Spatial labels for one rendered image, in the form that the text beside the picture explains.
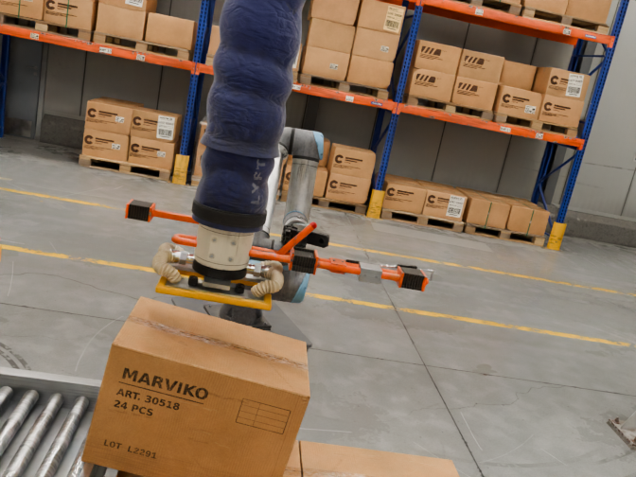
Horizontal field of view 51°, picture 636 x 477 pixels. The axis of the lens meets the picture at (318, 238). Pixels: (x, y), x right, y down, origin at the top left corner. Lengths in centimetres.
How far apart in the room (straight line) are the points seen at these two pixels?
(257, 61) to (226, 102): 14
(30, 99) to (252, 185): 903
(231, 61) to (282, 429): 108
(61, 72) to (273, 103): 894
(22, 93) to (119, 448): 904
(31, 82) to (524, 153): 761
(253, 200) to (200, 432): 71
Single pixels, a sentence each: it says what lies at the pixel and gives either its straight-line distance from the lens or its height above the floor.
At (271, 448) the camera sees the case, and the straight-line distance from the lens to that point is 213.
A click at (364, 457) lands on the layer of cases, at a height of 54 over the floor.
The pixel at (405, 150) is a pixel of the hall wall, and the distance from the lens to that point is 1069.
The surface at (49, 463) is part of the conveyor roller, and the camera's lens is 233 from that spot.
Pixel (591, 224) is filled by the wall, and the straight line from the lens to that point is 1183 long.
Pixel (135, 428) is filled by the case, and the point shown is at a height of 75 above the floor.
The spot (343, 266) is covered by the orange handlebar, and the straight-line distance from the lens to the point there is 208.
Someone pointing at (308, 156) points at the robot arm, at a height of 150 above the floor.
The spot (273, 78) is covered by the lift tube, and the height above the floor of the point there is 182.
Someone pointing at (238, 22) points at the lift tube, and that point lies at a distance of 189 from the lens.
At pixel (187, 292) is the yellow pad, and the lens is 198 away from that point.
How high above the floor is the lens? 188
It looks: 14 degrees down
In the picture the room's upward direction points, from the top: 11 degrees clockwise
